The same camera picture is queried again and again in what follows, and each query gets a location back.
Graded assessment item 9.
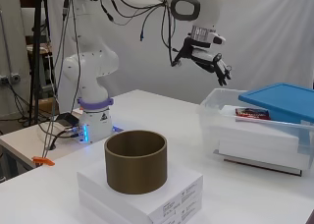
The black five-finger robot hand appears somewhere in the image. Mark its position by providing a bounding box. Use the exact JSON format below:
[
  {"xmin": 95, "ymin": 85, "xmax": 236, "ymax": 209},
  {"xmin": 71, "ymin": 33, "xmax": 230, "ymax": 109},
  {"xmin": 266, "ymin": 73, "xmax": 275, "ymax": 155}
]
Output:
[{"xmin": 171, "ymin": 35, "xmax": 233, "ymax": 86}]

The red snack packet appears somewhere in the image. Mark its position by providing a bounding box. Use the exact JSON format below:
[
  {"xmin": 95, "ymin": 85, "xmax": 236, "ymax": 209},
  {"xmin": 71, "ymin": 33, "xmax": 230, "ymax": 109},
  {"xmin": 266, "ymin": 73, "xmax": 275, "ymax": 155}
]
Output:
[{"xmin": 235, "ymin": 107, "xmax": 272, "ymax": 121}]

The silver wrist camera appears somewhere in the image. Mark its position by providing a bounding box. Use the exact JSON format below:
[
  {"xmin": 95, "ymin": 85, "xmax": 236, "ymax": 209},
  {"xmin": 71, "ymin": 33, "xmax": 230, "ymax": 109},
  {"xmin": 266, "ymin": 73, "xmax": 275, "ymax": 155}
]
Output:
[{"xmin": 170, "ymin": 57, "xmax": 183, "ymax": 69}]

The orange clamp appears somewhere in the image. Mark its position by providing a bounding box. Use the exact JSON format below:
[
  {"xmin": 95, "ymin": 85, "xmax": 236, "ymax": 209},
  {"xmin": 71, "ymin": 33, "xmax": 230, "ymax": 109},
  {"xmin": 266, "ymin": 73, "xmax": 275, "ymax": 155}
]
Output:
[{"xmin": 31, "ymin": 155, "xmax": 56, "ymax": 168}]

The clear plastic box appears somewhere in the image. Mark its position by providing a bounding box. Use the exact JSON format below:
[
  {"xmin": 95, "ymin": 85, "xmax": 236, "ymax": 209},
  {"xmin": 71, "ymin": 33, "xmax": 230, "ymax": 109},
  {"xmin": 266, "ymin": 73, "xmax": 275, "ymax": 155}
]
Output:
[{"xmin": 195, "ymin": 87, "xmax": 314, "ymax": 177}]

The brown cardboard box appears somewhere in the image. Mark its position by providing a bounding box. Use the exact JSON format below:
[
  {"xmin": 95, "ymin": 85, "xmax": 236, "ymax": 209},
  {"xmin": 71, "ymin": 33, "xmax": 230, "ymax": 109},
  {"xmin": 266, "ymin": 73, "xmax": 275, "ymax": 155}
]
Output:
[{"xmin": 38, "ymin": 96, "xmax": 61, "ymax": 116}]

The black table cable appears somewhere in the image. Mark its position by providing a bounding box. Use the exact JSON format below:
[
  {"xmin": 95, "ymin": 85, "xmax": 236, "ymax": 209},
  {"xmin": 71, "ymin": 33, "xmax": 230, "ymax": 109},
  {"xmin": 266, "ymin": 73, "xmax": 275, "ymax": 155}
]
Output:
[{"xmin": 48, "ymin": 129, "xmax": 81, "ymax": 151}]

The white flat box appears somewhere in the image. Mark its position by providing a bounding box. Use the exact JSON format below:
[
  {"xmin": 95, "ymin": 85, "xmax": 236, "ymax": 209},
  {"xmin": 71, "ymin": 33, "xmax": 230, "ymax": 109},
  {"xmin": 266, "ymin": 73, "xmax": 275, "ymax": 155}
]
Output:
[
  {"xmin": 77, "ymin": 144, "xmax": 204, "ymax": 219},
  {"xmin": 78, "ymin": 188, "xmax": 203, "ymax": 224},
  {"xmin": 209, "ymin": 105, "xmax": 300, "ymax": 149},
  {"xmin": 218, "ymin": 132, "xmax": 312, "ymax": 171}
]

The black tripod stand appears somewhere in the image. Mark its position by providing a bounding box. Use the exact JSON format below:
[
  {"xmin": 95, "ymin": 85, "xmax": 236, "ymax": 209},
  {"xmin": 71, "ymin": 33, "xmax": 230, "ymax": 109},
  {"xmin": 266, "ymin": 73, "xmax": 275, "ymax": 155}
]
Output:
[{"xmin": 28, "ymin": 0, "xmax": 53, "ymax": 127}]

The grey wall outlet box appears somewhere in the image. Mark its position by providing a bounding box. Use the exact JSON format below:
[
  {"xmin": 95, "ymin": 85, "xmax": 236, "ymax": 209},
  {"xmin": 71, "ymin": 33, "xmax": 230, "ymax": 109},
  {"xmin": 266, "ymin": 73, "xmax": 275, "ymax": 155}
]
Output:
[{"xmin": 0, "ymin": 72, "xmax": 22, "ymax": 84}]

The white side table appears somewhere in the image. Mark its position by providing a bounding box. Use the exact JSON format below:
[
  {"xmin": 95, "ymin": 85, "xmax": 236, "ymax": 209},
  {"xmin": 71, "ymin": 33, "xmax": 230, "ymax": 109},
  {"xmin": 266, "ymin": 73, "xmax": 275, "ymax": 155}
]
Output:
[{"xmin": 0, "ymin": 108, "xmax": 99, "ymax": 170}]

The brown round tub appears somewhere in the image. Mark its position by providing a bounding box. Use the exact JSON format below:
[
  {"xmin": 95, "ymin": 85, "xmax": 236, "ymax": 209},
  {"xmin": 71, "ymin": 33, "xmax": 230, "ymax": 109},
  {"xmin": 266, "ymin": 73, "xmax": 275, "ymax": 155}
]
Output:
[{"xmin": 103, "ymin": 129, "xmax": 169, "ymax": 196}]

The black power adapter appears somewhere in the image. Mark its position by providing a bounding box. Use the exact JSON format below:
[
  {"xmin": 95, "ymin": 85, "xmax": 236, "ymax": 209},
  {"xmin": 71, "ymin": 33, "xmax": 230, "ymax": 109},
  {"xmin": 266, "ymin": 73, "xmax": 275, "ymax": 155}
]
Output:
[{"xmin": 55, "ymin": 112, "xmax": 79, "ymax": 129}]

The white backdrop sheet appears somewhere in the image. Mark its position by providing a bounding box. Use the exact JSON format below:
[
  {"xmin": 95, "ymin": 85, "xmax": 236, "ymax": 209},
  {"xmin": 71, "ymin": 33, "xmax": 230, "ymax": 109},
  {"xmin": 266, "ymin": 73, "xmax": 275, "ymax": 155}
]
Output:
[{"xmin": 48, "ymin": 0, "xmax": 314, "ymax": 107}]

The blue plastic lid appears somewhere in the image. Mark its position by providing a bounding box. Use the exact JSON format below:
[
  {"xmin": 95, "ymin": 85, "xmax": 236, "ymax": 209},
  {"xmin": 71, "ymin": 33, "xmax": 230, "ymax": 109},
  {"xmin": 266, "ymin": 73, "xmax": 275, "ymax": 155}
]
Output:
[{"xmin": 237, "ymin": 83, "xmax": 314, "ymax": 125}]

